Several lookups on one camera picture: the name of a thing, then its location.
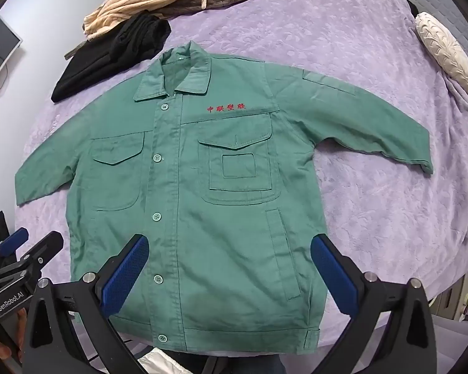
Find person's white clothing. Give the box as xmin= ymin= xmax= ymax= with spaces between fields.
xmin=136 ymin=348 xmax=193 ymax=374

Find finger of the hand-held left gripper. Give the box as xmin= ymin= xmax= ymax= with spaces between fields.
xmin=0 ymin=227 xmax=29 ymax=267
xmin=8 ymin=231 xmax=65 ymax=277

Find white framed monitor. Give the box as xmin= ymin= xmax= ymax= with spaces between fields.
xmin=0 ymin=17 xmax=24 ymax=98

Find green shorts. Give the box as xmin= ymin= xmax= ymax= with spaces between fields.
xmin=13 ymin=41 xmax=434 ymax=355

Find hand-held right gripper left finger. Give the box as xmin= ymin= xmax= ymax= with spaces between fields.
xmin=23 ymin=234 xmax=150 ymax=374

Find white textured pillow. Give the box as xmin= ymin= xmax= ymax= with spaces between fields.
xmin=415 ymin=12 xmax=468 ymax=96

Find black folded garment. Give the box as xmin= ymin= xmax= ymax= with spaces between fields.
xmin=51 ymin=13 xmax=171 ymax=104

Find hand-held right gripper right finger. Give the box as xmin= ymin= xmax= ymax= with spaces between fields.
xmin=310 ymin=234 xmax=438 ymax=374

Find purple embossed blanket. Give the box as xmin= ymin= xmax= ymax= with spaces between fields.
xmin=8 ymin=0 xmax=468 ymax=374

